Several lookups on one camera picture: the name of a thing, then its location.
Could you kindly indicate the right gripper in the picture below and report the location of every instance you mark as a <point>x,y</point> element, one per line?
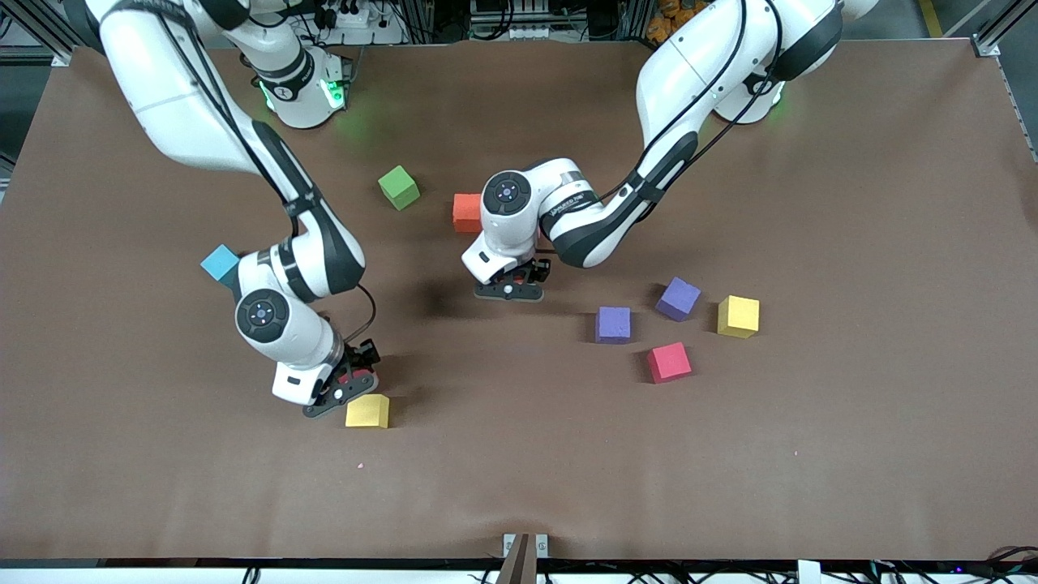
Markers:
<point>362,358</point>

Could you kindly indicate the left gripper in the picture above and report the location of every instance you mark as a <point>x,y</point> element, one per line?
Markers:
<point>536,271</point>

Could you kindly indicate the red foam block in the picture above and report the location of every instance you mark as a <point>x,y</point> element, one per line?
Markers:
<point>669,362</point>
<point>354,379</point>

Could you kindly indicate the yellow foam block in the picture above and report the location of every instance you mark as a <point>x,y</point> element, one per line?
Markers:
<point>738,316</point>
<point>366,411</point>

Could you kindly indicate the orange foam block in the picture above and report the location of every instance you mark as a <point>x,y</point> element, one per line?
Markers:
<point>466,212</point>

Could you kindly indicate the purple foam block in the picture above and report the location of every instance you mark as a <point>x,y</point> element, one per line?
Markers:
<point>678,298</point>
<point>613,324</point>

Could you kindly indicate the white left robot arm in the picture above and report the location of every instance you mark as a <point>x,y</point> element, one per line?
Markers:
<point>507,193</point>

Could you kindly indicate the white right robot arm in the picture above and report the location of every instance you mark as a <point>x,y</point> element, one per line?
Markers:
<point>263,312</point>

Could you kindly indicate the green foam block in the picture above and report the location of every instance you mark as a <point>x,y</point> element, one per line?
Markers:
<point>399,187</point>

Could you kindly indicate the blue foam block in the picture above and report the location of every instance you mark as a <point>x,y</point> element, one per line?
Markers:
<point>217,261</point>

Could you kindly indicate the brown table cover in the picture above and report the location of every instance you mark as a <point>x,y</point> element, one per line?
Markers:
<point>486,487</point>

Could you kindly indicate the white electrical box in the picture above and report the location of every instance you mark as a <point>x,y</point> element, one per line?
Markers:
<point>519,32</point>

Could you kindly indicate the bag of orange items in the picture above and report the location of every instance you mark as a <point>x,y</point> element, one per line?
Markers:
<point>671,10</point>

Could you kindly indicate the white power strip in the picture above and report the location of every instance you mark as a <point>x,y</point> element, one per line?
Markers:
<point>349,16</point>

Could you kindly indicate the metal table edge bracket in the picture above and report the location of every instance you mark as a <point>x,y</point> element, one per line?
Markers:
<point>523,560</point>

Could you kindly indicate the aluminium frame rail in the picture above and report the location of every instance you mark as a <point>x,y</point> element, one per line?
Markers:
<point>1005,23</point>
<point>40,53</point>

